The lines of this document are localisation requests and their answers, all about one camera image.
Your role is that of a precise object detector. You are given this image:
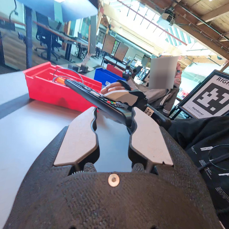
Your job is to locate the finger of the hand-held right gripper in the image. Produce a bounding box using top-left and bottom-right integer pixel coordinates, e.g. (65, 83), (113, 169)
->
(104, 89), (138, 106)

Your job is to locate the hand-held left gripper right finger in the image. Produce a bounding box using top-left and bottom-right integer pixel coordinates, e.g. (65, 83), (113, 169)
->
(128, 107), (174, 173)

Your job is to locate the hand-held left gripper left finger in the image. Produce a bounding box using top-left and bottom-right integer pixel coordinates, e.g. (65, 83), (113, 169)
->
(54, 107), (99, 167)

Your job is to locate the black bar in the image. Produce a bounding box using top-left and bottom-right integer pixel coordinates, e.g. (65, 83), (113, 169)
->
(64, 79), (133, 128)

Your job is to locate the thin black cable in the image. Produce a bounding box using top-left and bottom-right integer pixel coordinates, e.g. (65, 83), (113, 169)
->
(53, 68), (84, 84)

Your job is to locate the red storage bin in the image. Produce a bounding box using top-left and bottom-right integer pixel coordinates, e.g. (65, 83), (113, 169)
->
(106, 64), (125, 76)
(23, 62), (102, 113)

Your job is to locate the person's right forearm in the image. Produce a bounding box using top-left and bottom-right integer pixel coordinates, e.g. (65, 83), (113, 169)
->
(167, 115), (229, 149)

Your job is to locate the person's right hand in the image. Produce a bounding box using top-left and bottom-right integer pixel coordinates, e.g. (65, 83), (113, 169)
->
(101, 83), (126, 95)

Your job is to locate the blue storage bin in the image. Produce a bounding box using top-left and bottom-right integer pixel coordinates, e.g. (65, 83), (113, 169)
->
(94, 68), (126, 87)

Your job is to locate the brown whiteboard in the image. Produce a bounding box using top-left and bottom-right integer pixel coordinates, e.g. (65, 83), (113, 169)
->
(114, 42), (129, 61)
(102, 34), (116, 54)

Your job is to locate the grey board on stand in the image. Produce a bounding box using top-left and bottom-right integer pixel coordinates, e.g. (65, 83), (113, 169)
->
(76, 15), (98, 66)

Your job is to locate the framed marker sign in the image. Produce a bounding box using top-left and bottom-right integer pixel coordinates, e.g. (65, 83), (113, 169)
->
(176, 70), (229, 119)

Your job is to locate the ceiling projector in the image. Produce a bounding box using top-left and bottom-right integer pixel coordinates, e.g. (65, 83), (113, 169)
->
(157, 8), (176, 29)

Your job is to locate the wooden office desk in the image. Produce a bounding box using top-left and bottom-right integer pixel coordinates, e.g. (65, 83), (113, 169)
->
(33, 21), (77, 60)

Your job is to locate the black office chair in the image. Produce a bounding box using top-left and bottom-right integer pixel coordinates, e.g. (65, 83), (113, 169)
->
(35, 12), (62, 61)

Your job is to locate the black light stand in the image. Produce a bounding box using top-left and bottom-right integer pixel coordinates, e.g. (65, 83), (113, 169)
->
(24, 6), (33, 69)

